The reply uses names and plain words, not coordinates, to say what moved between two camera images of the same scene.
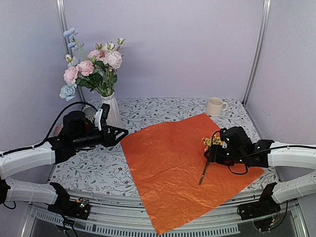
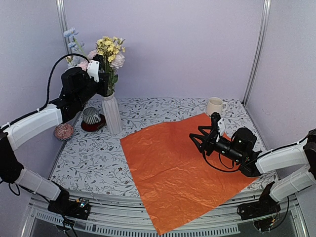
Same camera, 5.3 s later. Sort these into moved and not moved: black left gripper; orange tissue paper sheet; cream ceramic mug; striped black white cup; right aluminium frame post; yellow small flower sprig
Moved: black left gripper; yellow small flower sprig
Not moved: right aluminium frame post; orange tissue paper sheet; cream ceramic mug; striped black white cup
